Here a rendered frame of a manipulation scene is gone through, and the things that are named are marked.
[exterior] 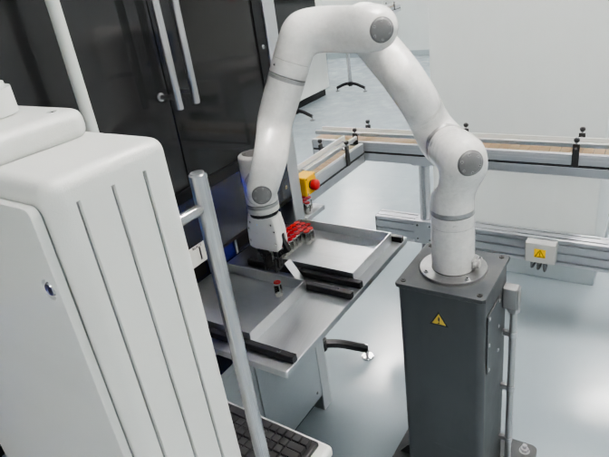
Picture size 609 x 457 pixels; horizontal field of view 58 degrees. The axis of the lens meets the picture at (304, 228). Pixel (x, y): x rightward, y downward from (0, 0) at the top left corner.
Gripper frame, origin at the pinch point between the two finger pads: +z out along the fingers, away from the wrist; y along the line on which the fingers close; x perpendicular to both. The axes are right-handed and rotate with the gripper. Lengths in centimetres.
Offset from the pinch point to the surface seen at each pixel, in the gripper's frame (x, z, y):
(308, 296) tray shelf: 2.8, 11.1, 8.1
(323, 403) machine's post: 40, 95, -20
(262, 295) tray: -1.5, 10.9, -4.8
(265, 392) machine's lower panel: 7, 61, -20
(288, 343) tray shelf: -16.5, 11.1, 14.4
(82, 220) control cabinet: -70, -51, 34
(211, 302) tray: -10.1, 11.0, -16.6
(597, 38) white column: 177, -26, 54
